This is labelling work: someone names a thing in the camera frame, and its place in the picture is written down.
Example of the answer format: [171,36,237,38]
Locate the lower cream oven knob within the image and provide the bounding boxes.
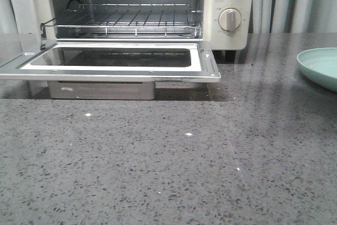
[219,8,242,32]

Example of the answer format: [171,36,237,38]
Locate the metal wire oven rack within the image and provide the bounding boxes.
[40,4,203,39]

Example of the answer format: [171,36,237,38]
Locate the glass oven door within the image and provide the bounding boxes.
[0,41,221,101]

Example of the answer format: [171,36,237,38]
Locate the light green round plate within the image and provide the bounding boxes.
[297,47,336,92]

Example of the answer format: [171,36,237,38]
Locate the black oven front-right foot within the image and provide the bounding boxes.
[225,50,236,63]

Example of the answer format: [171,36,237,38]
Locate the white Toshiba toaster oven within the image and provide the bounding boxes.
[4,0,255,63]

